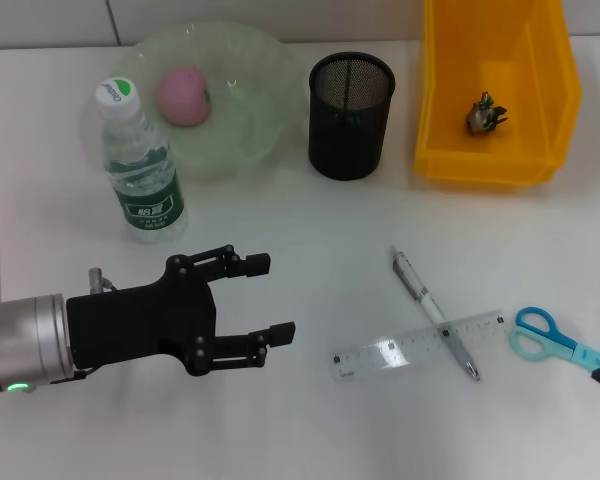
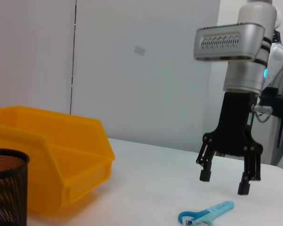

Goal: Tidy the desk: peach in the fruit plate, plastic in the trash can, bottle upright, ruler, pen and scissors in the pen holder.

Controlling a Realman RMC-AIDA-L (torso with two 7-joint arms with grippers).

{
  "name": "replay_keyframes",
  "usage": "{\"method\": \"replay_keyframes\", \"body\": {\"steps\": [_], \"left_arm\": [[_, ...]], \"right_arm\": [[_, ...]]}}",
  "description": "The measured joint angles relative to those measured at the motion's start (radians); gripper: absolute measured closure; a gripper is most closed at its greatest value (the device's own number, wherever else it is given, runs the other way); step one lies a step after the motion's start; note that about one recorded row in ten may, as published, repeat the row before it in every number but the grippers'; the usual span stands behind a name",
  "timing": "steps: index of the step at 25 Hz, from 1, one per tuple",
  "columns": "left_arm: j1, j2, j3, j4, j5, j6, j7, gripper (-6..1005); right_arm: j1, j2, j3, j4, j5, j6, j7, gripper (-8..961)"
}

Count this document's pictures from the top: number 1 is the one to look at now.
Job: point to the silver white pen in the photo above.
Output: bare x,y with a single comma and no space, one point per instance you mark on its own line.
432,305

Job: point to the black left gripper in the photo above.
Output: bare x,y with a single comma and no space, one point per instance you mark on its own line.
140,325

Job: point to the blue scissors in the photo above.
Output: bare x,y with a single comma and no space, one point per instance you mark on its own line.
565,345

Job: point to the black mesh pen holder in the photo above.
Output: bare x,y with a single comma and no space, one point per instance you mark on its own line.
347,140

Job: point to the green glass fruit plate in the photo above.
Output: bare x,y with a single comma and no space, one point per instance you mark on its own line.
250,115

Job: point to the clear green-label water bottle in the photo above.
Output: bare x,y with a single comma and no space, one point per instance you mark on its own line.
145,190

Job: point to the pink peach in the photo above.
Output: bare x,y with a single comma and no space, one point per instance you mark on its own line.
182,97

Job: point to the transparent plastic ruler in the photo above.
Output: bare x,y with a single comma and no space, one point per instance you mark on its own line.
380,352

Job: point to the yellow plastic bin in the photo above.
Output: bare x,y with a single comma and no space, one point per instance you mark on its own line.
525,125

